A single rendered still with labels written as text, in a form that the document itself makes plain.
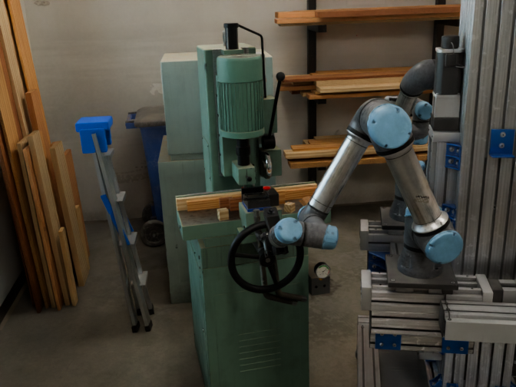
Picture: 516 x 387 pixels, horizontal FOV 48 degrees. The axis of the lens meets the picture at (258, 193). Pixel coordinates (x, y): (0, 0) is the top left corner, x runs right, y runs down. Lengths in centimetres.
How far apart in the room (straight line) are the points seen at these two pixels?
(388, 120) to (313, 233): 40
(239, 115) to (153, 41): 241
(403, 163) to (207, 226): 86
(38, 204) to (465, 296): 231
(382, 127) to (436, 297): 68
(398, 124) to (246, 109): 75
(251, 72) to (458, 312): 111
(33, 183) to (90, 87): 145
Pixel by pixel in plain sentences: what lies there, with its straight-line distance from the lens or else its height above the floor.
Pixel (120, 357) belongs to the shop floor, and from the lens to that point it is 318.
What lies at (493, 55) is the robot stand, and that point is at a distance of 206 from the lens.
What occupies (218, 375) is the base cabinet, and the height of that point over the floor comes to 21.
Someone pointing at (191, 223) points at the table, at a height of 90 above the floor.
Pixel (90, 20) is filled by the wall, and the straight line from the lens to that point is 463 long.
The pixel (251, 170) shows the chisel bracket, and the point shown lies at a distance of 235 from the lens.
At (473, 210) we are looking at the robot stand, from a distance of 218.
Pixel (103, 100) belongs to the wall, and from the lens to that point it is 468.
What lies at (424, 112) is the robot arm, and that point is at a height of 121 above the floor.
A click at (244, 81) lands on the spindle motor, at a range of 223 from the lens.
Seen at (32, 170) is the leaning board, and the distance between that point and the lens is 343.
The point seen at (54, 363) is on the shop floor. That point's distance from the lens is 324.
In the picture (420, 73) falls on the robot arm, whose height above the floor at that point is 142.
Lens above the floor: 174
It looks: 19 degrees down
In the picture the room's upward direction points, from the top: 2 degrees counter-clockwise
